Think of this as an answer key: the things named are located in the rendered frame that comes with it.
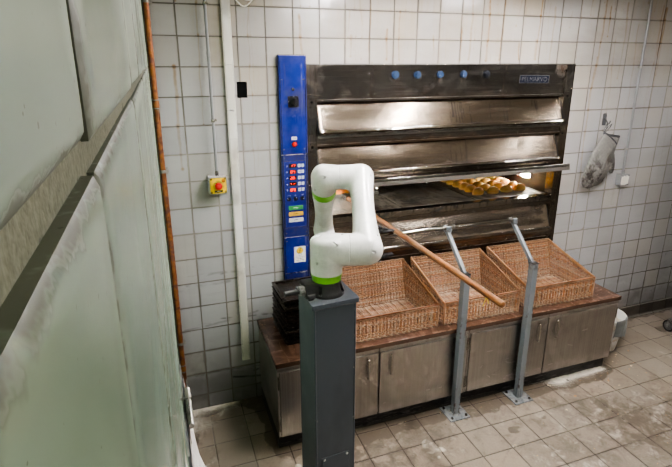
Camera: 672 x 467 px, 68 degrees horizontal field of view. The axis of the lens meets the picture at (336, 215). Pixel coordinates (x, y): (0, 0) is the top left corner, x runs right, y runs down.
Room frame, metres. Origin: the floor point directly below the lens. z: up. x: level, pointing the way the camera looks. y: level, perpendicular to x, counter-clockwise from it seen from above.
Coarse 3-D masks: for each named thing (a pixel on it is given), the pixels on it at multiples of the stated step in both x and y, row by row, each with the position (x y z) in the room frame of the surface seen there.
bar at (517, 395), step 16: (464, 224) 2.88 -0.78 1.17; (480, 224) 2.92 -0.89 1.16; (512, 224) 3.01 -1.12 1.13; (528, 256) 2.84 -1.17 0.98; (464, 272) 2.65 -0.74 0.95; (528, 272) 2.82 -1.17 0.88; (464, 288) 2.62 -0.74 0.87; (528, 288) 2.80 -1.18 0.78; (464, 304) 2.63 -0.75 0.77; (528, 304) 2.79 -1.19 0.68; (464, 320) 2.63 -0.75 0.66; (528, 320) 2.79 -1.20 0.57; (464, 336) 2.63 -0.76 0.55; (528, 336) 2.79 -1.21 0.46; (512, 400) 2.76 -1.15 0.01; (528, 400) 2.76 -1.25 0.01; (448, 416) 2.61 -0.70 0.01; (464, 416) 2.61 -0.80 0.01
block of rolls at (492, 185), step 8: (496, 176) 4.02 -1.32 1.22; (448, 184) 3.87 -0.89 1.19; (456, 184) 3.78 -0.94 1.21; (464, 184) 3.71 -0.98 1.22; (472, 184) 3.77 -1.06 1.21; (480, 184) 3.75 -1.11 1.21; (488, 184) 3.69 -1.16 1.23; (496, 184) 3.71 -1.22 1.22; (504, 184) 3.83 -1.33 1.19; (512, 184) 3.75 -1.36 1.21; (520, 184) 3.68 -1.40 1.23; (472, 192) 3.55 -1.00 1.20; (480, 192) 3.54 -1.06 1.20; (488, 192) 3.57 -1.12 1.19; (496, 192) 3.57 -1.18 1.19; (504, 192) 3.62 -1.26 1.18
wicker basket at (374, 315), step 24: (384, 264) 3.07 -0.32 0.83; (408, 264) 3.07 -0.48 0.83; (360, 288) 2.98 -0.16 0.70; (384, 288) 3.03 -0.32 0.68; (408, 288) 3.03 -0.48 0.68; (360, 312) 2.86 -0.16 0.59; (384, 312) 2.86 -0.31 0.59; (408, 312) 2.62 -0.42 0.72; (432, 312) 2.68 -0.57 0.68; (360, 336) 2.52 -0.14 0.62; (384, 336) 2.57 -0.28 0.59
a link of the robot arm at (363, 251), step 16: (352, 176) 2.18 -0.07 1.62; (368, 176) 2.18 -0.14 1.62; (352, 192) 2.12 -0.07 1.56; (368, 192) 2.10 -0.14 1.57; (352, 208) 2.07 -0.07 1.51; (368, 208) 2.02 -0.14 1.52; (368, 224) 1.94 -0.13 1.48; (352, 240) 1.86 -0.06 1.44; (368, 240) 1.86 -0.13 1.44; (352, 256) 1.83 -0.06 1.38; (368, 256) 1.83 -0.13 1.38
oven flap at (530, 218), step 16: (512, 208) 3.49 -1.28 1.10; (528, 208) 3.53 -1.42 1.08; (544, 208) 3.58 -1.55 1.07; (400, 224) 3.18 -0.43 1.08; (416, 224) 3.21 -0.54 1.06; (432, 224) 3.25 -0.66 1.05; (448, 224) 3.29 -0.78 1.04; (496, 224) 3.41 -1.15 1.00; (528, 224) 3.49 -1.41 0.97; (544, 224) 3.53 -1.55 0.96; (384, 240) 3.10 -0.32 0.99; (400, 240) 3.14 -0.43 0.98; (416, 240) 3.17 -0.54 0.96; (432, 240) 3.21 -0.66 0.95; (448, 240) 3.23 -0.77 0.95
